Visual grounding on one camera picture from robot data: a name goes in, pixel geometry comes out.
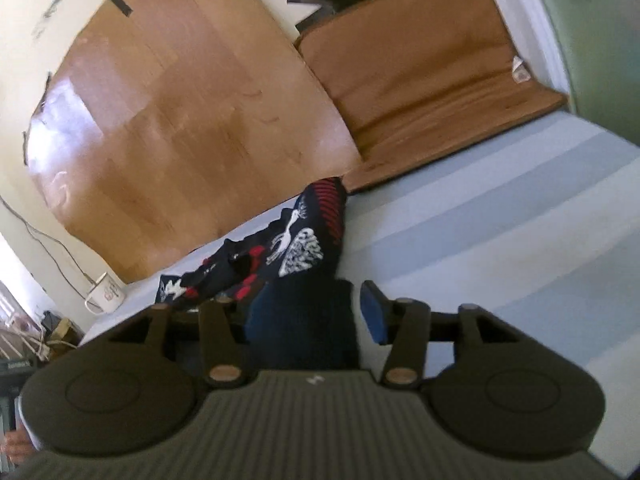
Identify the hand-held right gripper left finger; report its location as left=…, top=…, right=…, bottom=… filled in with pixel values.
left=106, top=296, right=252, bottom=390

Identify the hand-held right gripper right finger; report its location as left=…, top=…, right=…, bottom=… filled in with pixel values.
left=360, top=280, right=507, bottom=390

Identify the black printed garment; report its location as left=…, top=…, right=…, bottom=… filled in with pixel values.
left=157, top=176, right=362, bottom=372

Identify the person's left hand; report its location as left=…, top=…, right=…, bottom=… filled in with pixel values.
left=0, top=431, right=35, bottom=466

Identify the white enamel mug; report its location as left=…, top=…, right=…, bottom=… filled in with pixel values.
left=83, top=272, right=126, bottom=315

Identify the striped light bed sheet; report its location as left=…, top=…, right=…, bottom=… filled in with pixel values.
left=77, top=110, right=640, bottom=480

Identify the wood-look board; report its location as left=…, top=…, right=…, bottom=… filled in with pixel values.
left=22, top=0, right=364, bottom=284

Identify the brown seat cushion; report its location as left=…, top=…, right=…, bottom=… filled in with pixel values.
left=293, top=0, right=569, bottom=194

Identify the green glass door panel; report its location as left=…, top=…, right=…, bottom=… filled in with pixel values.
left=522, top=0, right=640, bottom=148

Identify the white cable bundle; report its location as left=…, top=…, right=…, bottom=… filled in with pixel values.
left=0, top=305, right=83, bottom=366

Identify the thin wall cable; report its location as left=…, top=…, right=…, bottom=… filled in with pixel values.
left=0, top=194, right=103, bottom=298

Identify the white door frame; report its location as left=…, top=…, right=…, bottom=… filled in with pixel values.
left=472, top=0, right=573, bottom=106

